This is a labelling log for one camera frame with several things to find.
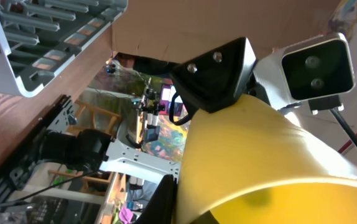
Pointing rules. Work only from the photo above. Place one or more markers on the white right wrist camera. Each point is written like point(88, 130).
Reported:
point(318, 67)

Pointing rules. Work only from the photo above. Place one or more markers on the grey dishwasher rack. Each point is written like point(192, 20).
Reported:
point(40, 38)

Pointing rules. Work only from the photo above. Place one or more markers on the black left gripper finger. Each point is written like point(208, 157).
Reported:
point(160, 208)

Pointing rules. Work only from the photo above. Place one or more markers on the yellow plastic cup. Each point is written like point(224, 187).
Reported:
point(249, 164)

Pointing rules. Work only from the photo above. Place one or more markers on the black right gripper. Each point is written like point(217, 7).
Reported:
point(216, 79)

